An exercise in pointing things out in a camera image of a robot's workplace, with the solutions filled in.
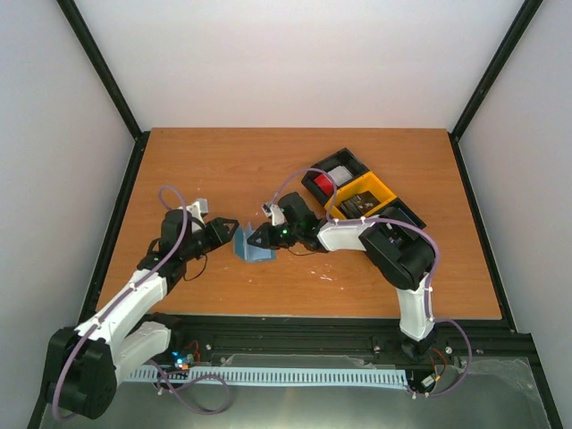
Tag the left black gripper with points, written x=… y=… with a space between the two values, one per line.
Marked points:
x=221 y=232

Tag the right black frame post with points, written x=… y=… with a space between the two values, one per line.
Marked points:
x=513 y=35

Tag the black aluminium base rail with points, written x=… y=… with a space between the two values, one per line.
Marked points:
x=375 y=341

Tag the white card stack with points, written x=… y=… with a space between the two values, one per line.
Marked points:
x=340 y=175

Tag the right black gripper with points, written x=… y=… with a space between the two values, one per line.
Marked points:
x=264 y=231

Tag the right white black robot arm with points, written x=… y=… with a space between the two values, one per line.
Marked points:
x=403 y=253

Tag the yellow bin with dark cards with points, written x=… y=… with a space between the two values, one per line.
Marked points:
x=367 y=182

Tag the blue card holder wallet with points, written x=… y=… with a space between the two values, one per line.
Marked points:
x=249 y=253

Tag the dark card stack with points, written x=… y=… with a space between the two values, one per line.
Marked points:
x=359 y=204

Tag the black bin with red cards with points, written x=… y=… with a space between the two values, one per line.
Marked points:
x=342 y=157

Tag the black frame post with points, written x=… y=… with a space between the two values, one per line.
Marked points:
x=513 y=35
x=75 y=19

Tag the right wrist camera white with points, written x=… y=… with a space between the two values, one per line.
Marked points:
x=274 y=213

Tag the black bin with blue cards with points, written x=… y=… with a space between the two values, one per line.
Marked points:
x=406 y=216

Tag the left black frame post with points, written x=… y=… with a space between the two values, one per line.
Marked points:
x=75 y=19

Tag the light blue slotted cable duct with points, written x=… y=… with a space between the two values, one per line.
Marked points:
x=286 y=377

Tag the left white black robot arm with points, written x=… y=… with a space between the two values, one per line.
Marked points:
x=86 y=364

